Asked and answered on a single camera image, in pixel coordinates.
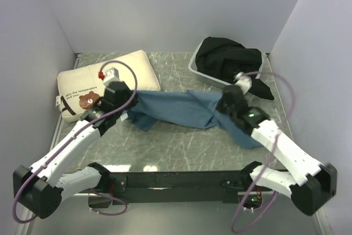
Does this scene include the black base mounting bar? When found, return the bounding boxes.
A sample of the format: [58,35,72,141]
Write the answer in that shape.
[94,170,252,204]

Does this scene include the grey plastic basket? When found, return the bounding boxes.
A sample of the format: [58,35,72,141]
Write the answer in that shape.
[189,37,266,88]

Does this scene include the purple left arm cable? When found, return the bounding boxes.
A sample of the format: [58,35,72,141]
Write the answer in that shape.
[12,61,138,223]

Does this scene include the black cloth in basket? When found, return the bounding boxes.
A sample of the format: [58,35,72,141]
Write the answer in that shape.
[195,37,274,101]

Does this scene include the blue fabric pillowcase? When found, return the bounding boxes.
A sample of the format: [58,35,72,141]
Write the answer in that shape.
[126,90,262,149]

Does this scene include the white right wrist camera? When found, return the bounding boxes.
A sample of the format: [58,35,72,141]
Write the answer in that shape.
[234,72,252,95]

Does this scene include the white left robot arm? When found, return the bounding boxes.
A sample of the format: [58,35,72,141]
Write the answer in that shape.
[12,81,138,223]

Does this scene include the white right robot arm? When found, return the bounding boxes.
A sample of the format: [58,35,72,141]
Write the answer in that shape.
[217,85,337,216]

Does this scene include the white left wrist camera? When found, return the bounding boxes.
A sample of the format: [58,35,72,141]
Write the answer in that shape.
[98,67,120,87]

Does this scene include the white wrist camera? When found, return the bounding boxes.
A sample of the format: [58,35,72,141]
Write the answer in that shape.
[98,67,120,87]
[234,72,252,95]

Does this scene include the cream pillow with bear print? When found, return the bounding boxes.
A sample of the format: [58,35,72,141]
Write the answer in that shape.
[56,50,161,122]

